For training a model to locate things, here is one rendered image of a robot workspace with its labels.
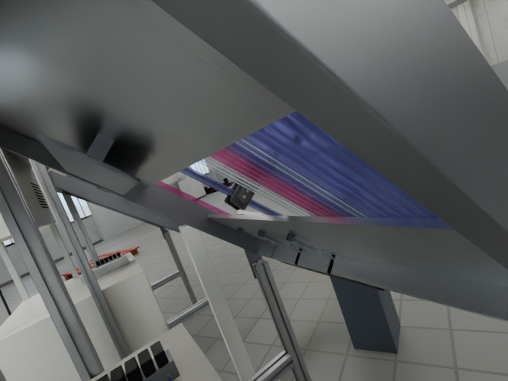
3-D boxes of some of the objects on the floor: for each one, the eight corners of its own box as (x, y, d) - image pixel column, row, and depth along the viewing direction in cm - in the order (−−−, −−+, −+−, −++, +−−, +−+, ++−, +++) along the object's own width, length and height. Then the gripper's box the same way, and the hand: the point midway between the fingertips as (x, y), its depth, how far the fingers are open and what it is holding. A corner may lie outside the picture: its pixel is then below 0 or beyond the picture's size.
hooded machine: (197, 198, 1322) (186, 168, 1304) (208, 195, 1282) (196, 164, 1264) (184, 203, 1251) (172, 171, 1233) (195, 200, 1210) (182, 168, 1192)
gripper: (321, 128, 47) (274, 218, 41) (272, 147, 61) (231, 216, 55) (292, 98, 45) (236, 190, 39) (247, 125, 58) (201, 196, 52)
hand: (240, 196), depth 47 cm, fingers closed, pressing on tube
